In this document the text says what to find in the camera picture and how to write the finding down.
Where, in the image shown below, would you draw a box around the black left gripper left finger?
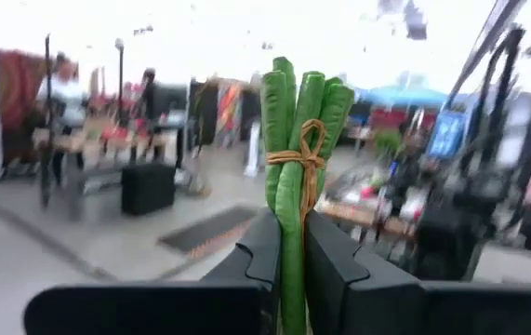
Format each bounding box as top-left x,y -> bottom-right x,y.
22,208 -> 283,335

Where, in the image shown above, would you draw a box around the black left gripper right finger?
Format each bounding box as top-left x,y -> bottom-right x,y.
305,209 -> 531,335

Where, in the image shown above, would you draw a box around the green asparagus bundle with twine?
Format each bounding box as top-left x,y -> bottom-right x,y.
259,56 -> 355,335

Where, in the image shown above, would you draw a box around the black floor mat orange stripes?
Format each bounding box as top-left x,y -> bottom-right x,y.
156,206 -> 260,260

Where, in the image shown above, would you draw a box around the black box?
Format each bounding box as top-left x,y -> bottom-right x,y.
120,162 -> 177,217

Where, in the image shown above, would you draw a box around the person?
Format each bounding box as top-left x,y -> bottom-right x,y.
36,51 -> 90,187

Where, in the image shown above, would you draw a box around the red cloth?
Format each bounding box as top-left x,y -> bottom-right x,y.
0,48 -> 47,164

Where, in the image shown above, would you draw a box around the black frame post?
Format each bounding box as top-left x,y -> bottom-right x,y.
445,0 -> 529,111

